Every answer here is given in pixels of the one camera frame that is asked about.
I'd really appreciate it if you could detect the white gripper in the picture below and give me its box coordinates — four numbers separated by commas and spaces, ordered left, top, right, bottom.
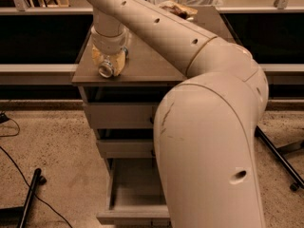
91, 28, 127, 76

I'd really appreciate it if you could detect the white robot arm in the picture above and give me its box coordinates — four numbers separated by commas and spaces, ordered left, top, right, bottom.
87, 0, 268, 228

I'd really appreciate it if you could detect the grey drawer cabinet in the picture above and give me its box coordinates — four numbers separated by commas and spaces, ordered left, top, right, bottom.
71, 5, 251, 228

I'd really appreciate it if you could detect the top grey drawer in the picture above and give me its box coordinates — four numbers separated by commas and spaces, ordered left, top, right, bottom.
84, 103, 158, 129

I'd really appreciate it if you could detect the grey drawer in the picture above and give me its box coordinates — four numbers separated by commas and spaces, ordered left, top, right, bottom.
84, 103, 158, 129
96, 140, 154, 159
97, 158, 171, 228

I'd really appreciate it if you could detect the middle grey drawer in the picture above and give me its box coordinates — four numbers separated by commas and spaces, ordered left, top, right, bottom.
96, 140, 154, 159

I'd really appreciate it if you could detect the bottom grey drawer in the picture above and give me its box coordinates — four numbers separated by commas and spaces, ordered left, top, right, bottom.
97, 158, 171, 228

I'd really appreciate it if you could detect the metal railing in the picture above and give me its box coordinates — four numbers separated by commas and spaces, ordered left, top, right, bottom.
0, 0, 304, 16

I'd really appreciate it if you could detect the black stand leg left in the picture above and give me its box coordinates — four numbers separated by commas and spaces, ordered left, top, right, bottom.
0, 168, 42, 228

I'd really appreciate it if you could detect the black stand leg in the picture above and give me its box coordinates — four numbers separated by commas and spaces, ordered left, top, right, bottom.
0, 168, 42, 228
255, 126, 304, 192

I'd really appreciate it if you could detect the black stand leg right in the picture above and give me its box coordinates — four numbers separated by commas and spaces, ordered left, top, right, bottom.
255, 126, 304, 192

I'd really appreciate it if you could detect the black floor cable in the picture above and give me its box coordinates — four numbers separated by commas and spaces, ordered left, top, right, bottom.
0, 111, 74, 228

